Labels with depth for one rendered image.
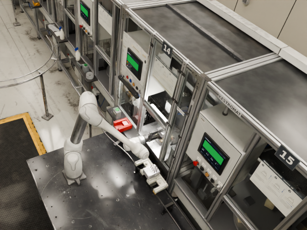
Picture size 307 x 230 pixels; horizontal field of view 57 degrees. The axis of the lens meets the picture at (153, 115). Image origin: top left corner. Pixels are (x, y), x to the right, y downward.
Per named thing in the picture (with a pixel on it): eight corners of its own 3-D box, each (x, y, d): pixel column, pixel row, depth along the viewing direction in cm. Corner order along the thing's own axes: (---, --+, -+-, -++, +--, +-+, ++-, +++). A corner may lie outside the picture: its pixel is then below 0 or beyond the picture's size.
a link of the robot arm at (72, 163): (65, 179, 263) (63, 165, 248) (64, 163, 275) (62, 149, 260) (82, 177, 267) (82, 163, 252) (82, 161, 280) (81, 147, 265)
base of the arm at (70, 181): (70, 189, 263) (69, 185, 259) (61, 171, 275) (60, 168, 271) (88, 181, 272) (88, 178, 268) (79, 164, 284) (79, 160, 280)
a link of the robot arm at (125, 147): (135, 143, 277) (143, 149, 267) (121, 148, 270) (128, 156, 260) (134, 134, 272) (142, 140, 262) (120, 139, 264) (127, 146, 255)
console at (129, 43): (118, 73, 286) (120, 31, 254) (142, 67, 299) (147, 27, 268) (139, 98, 263) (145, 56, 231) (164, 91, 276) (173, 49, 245)
